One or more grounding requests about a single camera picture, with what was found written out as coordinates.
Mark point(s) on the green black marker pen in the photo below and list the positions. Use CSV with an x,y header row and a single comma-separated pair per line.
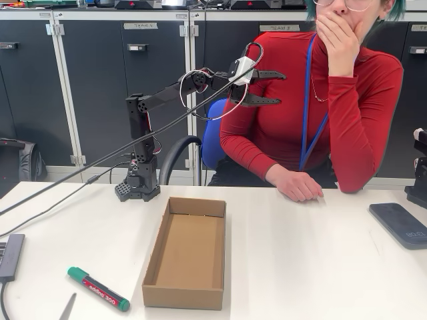
x,y
100,290

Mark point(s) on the person's right forearm red sleeve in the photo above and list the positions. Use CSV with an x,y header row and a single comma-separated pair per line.
x,y
250,160

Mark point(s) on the idle black robot arm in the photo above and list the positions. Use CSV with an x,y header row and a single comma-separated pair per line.
x,y
420,193

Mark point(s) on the person's left forearm red sleeve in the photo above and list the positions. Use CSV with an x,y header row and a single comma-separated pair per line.
x,y
353,133

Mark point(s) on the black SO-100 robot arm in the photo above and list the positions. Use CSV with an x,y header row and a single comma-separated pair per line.
x,y
143,160

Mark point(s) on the person's left hand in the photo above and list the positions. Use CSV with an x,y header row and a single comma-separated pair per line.
x,y
340,43

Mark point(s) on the person's right hand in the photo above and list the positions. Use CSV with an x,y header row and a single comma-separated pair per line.
x,y
298,186

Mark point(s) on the woman in red sweater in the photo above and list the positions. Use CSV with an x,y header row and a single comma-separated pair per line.
x,y
277,133

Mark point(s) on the grey tape team label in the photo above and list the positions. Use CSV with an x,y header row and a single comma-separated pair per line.
x,y
140,25
279,28
419,27

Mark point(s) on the dark grey cabinet door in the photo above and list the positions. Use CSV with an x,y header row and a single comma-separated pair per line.
x,y
413,100
30,100
93,66
217,40

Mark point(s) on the black device with red triangle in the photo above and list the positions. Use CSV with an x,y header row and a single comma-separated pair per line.
x,y
138,4
256,4

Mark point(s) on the black chair armrest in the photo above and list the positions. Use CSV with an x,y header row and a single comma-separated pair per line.
x,y
173,150

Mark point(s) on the open brown cardboard box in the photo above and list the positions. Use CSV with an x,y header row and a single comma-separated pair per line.
x,y
187,250

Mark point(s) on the dark smartphone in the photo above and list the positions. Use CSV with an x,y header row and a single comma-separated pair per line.
x,y
400,223

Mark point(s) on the green flat box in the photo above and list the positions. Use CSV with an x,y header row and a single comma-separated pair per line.
x,y
50,2

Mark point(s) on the black backpack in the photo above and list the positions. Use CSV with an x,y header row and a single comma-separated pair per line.
x,y
20,163

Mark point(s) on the grey pointed strip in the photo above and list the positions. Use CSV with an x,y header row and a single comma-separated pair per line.
x,y
68,306

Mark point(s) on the grey USB hub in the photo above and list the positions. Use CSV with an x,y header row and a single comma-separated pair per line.
x,y
11,256

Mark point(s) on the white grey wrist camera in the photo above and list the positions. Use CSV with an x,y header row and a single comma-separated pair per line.
x,y
241,66

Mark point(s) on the thin metal frame glasses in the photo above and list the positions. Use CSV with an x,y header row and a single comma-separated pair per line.
x,y
360,3

